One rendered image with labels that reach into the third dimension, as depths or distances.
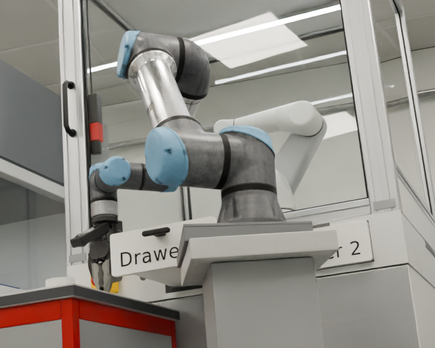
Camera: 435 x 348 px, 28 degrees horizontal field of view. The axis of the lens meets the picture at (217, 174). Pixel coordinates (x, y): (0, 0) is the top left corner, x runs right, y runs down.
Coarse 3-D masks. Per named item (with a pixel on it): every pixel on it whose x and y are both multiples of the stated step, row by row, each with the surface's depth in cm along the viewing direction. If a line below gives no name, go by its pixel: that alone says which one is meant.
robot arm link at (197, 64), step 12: (192, 48) 208; (192, 60) 207; (204, 60) 211; (192, 72) 208; (204, 72) 211; (180, 84) 212; (192, 84) 211; (204, 84) 213; (192, 96) 215; (204, 96) 217; (192, 108) 219; (144, 168) 234; (144, 180) 233
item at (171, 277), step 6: (162, 270) 225; (168, 270) 225; (174, 270) 226; (180, 270) 227; (144, 276) 231; (150, 276) 231; (156, 276) 232; (162, 276) 233; (168, 276) 233; (174, 276) 234; (180, 276) 235; (162, 282) 241; (168, 282) 242; (174, 282) 243; (180, 282) 244
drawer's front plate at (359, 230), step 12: (324, 228) 235; (336, 228) 233; (348, 228) 232; (360, 228) 231; (348, 240) 231; (360, 240) 230; (336, 252) 232; (348, 252) 231; (360, 252) 229; (324, 264) 232; (336, 264) 231; (348, 264) 231
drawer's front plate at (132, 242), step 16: (176, 224) 216; (112, 240) 222; (128, 240) 220; (144, 240) 218; (160, 240) 217; (176, 240) 215; (112, 256) 221; (128, 256) 219; (160, 256) 216; (112, 272) 219; (128, 272) 218; (144, 272) 218
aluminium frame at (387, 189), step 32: (64, 0) 289; (352, 0) 250; (64, 32) 286; (352, 32) 248; (64, 64) 283; (352, 64) 245; (384, 96) 242; (416, 96) 331; (64, 128) 276; (384, 128) 237; (64, 160) 273; (384, 160) 235; (64, 192) 270; (384, 192) 233; (416, 224) 258
